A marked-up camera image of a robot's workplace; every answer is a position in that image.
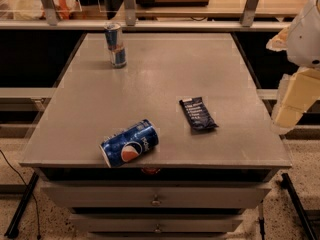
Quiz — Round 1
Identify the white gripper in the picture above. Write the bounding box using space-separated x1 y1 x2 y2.
266 0 320 130

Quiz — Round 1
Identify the blue pepsi can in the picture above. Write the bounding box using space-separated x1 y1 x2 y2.
100 119 159 168

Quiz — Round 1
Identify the red bull can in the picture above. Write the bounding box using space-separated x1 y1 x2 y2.
105 23 127 68

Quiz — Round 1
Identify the dark blue snack bar wrapper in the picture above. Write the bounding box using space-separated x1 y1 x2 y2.
179 97 217 131

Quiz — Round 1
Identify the grey drawer cabinet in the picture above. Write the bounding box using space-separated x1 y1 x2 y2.
22 33 291 240

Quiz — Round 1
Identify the upper drawer knob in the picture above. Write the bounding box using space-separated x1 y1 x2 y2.
151 195 161 207

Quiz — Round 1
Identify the drawer knob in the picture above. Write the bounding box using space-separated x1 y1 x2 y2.
154 224 162 234
151 195 161 207

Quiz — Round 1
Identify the lower drawer knob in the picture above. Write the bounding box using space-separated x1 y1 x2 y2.
154 224 162 234

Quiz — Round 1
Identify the white orange plastic bag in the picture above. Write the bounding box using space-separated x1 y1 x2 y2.
0 0 81 20

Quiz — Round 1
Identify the black floor cable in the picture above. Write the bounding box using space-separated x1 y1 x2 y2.
0 149 42 240

